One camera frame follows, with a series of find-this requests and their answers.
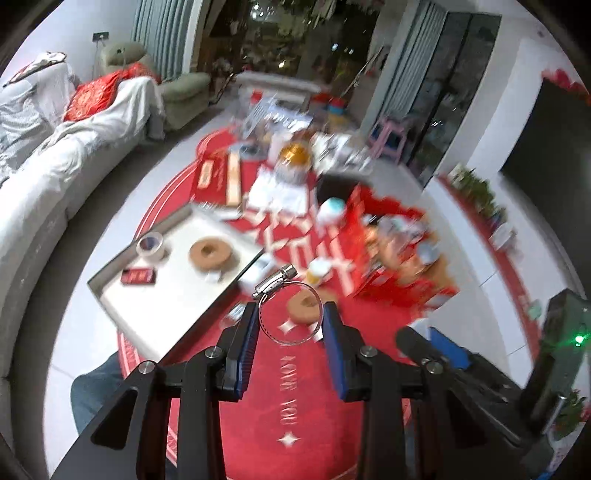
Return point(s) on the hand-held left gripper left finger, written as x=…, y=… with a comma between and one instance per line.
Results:
x=244, y=350

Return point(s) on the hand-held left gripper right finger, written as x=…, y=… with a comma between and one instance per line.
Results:
x=337, y=355

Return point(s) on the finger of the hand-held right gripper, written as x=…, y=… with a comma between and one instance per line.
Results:
x=415, y=344
x=455, y=355

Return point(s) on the brown tape roll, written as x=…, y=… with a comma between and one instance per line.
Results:
x=302, y=314

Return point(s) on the white pill bottle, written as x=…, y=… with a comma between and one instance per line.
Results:
x=256, y=268

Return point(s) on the grey shallow box tray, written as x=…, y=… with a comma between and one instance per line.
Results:
x=175, y=295

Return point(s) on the small red box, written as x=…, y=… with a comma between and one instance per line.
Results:
x=138, y=277

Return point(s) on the beige masking tape roll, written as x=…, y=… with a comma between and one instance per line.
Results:
x=151, y=247

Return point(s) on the red round tablecloth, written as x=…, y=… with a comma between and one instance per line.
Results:
x=295, y=401

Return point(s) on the red cardboard box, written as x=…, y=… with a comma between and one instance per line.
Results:
x=406, y=277

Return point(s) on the white bottle with yellow label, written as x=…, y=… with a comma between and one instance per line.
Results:
x=318, y=272

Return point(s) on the white jar with teal lid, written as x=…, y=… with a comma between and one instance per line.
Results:
x=332, y=212

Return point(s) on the white crumpled paper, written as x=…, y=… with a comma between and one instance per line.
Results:
x=277, y=198

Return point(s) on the person's blue jeans leg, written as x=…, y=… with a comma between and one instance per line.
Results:
x=94, y=397

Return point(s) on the potted green plants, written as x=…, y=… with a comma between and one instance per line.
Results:
x=475, y=194

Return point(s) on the black pouch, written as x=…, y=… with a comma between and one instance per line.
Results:
x=339, y=189

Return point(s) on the flat red gift box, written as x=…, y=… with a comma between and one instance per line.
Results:
x=207, y=177

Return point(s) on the large jar with golden lid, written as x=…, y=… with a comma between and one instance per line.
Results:
x=293, y=161

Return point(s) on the pink plastic stool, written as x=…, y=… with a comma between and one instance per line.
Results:
x=388, y=138

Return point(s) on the black television screen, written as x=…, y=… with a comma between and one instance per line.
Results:
x=549, y=143

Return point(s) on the sofa with white cover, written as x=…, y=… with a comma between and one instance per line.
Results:
x=46, y=194

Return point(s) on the green armchair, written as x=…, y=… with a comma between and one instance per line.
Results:
x=180, y=92

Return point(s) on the white coffee table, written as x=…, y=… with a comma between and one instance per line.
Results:
x=277, y=85

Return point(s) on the red patterned cushion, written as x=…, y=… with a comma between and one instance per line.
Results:
x=94, y=97

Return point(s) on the grey striped cloth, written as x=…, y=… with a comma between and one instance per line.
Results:
x=11, y=134

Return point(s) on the grey-green curtain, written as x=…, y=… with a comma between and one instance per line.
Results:
x=161, y=32

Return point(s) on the wall socket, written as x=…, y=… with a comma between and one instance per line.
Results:
x=100, y=35

